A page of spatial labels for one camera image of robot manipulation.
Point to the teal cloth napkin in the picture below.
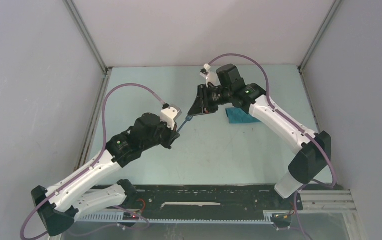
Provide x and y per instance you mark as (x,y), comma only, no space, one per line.
(237,116)

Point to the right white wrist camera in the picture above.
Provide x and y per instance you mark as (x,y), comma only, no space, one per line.
(209,76)

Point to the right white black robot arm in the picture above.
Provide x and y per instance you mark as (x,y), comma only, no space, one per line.
(312,150)

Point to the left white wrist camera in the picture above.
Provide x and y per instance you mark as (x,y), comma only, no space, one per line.
(169,114)

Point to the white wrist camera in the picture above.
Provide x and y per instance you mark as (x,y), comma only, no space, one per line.
(209,76)
(169,114)

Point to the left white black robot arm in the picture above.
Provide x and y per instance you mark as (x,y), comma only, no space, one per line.
(60,205)

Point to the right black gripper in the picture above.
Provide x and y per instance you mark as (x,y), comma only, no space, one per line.
(202,104)

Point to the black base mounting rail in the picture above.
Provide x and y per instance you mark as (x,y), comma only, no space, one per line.
(230,203)

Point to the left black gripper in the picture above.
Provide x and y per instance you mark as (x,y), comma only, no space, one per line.
(172,135)

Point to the aluminium frame extrusion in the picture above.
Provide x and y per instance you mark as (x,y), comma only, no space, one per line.
(327,201)

